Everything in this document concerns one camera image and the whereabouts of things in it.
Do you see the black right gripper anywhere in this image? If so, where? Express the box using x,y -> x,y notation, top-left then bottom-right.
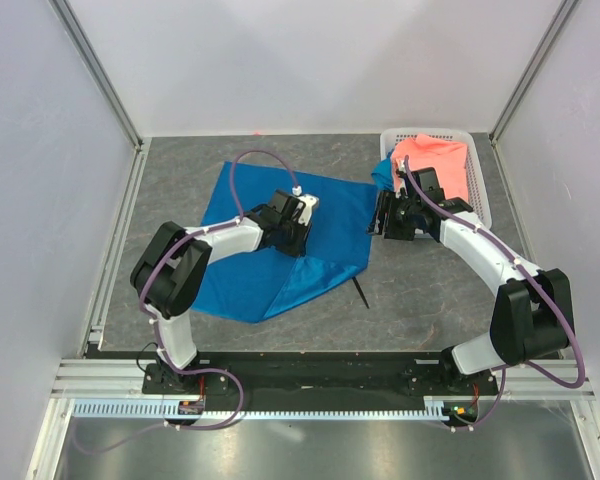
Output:
365,189 -> 420,241

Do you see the blue satin napkin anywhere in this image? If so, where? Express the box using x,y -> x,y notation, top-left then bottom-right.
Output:
192,172 -> 377,323

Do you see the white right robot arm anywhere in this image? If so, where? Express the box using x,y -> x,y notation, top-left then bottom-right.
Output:
369,166 -> 575,394

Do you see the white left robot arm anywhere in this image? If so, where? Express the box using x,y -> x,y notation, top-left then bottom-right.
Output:
130,188 -> 319,393

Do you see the blue cloth in basket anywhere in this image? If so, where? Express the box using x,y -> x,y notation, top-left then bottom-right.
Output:
371,157 -> 394,191

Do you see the salmon pink cloth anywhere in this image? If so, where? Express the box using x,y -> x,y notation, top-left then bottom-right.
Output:
390,134 -> 469,202

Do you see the white plastic basket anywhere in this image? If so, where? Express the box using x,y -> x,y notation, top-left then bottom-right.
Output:
380,127 -> 492,228

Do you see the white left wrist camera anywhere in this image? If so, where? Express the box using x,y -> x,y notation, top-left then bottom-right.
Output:
292,186 -> 320,226

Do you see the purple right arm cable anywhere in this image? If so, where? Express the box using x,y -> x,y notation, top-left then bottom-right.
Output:
402,157 -> 586,434

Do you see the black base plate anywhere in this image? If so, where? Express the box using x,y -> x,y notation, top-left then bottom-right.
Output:
142,352 -> 498,411

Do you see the white slotted cable duct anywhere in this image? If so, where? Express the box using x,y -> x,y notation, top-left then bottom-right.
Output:
73,399 -> 449,422

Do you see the aluminium front rail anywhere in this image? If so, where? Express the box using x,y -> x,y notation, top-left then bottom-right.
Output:
51,359 -> 596,401

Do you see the right aluminium frame post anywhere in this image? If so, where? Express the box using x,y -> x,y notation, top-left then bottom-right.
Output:
489,0 -> 581,144

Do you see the aluminium frame post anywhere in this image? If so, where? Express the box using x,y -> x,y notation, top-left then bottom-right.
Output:
49,0 -> 145,149
489,0 -> 581,144

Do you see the left aluminium frame post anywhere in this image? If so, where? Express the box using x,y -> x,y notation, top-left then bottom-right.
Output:
49,0 -> 145,149

